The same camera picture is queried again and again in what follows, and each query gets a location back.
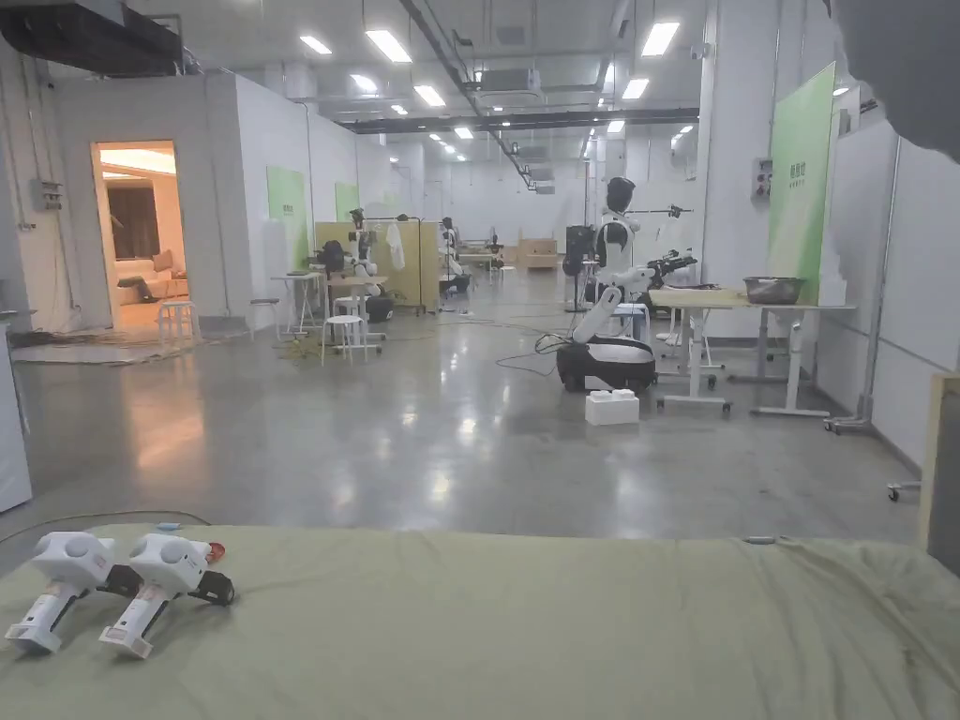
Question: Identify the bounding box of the spare white hand-held gripper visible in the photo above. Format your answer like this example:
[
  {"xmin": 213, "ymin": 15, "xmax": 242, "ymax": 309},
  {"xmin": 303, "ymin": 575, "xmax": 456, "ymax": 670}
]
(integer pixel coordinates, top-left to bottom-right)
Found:
[
  {"xmin": 3, "ymin": 531, "xmax": 143, "ymax": 656},
  {"xmin": 99, "ymin": 532, "xmax": 238, "ymax": 663}
]

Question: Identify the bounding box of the white round stool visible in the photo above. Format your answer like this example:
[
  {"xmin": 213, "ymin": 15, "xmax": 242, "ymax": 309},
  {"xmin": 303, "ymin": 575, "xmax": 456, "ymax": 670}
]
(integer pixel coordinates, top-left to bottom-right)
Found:
[
  {"xmin": 157, "ymin": 300, "xmax": 201, "ymax": 349},
  {"xmin": 322, "ymin": 314, "xmax": 371, "ymax": 368}
]

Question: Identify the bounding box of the wooden crate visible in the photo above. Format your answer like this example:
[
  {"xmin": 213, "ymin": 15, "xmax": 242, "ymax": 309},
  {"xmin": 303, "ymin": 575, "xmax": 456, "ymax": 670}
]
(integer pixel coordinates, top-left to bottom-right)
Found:
[{"xmin": 515, "ymin": 233, "xmax": 561, "ymax": 274}]

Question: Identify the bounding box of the wooden folding screen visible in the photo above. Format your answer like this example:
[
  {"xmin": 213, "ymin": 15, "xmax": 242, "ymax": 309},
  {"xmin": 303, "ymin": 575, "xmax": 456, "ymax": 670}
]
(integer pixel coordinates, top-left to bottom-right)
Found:
[{"xmin": 314, "ymin": 218, "xmax": 443, "ymax": 316}]

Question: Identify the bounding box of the wooden-framed board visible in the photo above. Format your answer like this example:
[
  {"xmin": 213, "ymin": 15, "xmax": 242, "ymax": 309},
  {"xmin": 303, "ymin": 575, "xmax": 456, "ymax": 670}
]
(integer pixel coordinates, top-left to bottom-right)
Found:
[{"xmin": 916, "ymin": 371, "xmax": 960, "ymax": 580}]

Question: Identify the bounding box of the small white folding table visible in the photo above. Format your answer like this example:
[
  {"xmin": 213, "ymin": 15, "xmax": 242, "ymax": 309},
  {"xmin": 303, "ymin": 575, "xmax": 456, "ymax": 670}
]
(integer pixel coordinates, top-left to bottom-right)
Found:
[{"xmin": 269, "ymin": 270, "xmax": 326, "ymax": 339}]

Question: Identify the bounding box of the white and black humanoid robot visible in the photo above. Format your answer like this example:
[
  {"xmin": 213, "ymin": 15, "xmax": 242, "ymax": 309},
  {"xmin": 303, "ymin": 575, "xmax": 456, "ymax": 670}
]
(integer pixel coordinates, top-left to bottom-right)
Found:
[{"xmin": 556, "ymin": 176, "xmax": 699, "ymax": 394}]

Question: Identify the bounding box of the pale green sheeted bed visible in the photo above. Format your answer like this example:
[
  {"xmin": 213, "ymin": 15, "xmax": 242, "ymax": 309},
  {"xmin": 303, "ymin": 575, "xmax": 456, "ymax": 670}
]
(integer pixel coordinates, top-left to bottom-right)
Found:
[{"xmin": 0, "ymin": 522, "xmax": 960, "ymax": 720}]

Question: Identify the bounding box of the white robot at wooden table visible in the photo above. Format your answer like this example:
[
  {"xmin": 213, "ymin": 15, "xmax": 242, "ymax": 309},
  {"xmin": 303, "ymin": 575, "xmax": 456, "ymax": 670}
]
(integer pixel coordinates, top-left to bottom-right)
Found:
[{"xmin": 327, "ymin": 207, "xmax": 397, "ymax": 325}]

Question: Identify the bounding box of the white table with metal basin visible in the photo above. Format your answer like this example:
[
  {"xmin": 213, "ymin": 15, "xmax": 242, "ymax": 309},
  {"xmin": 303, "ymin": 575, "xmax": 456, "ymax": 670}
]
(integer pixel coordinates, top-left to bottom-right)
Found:
[{"xmin": 648, "ymin": 275, "xmax": 859, "ymax": 418}]

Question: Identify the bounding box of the white sofa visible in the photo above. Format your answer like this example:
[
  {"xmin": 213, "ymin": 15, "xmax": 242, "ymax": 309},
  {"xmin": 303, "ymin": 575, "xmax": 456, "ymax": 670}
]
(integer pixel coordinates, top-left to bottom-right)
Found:
[{"xmin": 115, "ymin": 250, "xmax": 189, "ymax": 306}]

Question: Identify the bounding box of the blue stool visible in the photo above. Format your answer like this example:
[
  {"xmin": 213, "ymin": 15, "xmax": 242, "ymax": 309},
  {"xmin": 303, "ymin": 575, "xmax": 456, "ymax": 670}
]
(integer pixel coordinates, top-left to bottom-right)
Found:
[{"xmin": 613, "ymin": 302, "xmax": 653, "ymax": 345}]

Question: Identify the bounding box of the white foam block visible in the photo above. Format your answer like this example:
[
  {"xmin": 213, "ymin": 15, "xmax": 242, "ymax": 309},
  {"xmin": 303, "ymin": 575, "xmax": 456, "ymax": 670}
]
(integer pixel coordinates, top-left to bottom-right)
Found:
[{"xmin": 585, "ymin": 388, "xmax": 641, "ymax": 428}]

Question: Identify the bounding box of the grey-topped stool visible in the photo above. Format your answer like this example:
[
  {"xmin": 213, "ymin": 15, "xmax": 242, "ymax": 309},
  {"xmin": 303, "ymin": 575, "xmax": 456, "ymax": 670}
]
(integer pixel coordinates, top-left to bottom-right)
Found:
[{"xmin": 248, "ymin": 296, "xmax": 283, "ymax": 336}]

